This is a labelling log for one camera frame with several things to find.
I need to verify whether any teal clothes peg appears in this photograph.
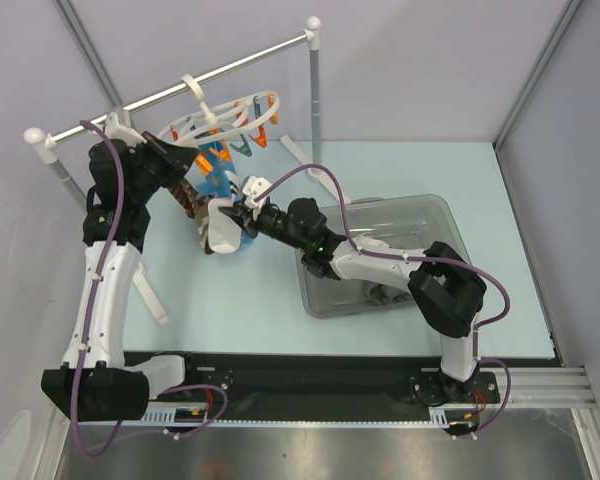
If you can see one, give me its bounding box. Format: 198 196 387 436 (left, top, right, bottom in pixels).
229 135 253 157

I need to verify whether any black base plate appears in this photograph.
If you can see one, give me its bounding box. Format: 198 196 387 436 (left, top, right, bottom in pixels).
124 349 564 422

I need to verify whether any orange clothes peg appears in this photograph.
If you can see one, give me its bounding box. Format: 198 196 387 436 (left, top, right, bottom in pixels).
250 124 268 149

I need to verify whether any blue patterned sock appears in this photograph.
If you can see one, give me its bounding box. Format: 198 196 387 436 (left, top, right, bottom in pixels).
196 141 251 251

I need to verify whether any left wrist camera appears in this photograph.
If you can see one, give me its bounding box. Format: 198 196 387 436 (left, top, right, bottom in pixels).
104 112 146 147

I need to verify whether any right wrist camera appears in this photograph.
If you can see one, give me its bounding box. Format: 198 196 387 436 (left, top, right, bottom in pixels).
241 175 271 210

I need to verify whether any brown sock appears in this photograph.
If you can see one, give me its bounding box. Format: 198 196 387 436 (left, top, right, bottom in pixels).
169 178 213 255

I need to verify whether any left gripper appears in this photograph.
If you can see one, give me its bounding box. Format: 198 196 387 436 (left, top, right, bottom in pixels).
129 131 198 202

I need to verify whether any white round clip hanger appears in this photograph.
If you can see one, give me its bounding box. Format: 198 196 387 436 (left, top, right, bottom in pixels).
158 75 280 147

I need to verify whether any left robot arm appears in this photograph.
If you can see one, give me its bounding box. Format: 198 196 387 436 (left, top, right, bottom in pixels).
41 132 200 422

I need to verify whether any white silver clothes rack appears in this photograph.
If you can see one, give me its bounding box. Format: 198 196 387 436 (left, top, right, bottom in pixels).
22 14 354 326

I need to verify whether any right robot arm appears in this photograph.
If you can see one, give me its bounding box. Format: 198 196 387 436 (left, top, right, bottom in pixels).
219 198 486 402

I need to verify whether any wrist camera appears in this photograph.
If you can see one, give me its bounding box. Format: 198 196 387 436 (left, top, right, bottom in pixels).
241 175 271 210
104 112 146 147

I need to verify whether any grey plastic bin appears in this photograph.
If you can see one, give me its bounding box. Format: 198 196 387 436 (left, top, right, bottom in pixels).
296 194 470 319

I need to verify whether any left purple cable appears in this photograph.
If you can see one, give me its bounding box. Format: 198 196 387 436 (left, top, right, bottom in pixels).
68 119 229 459

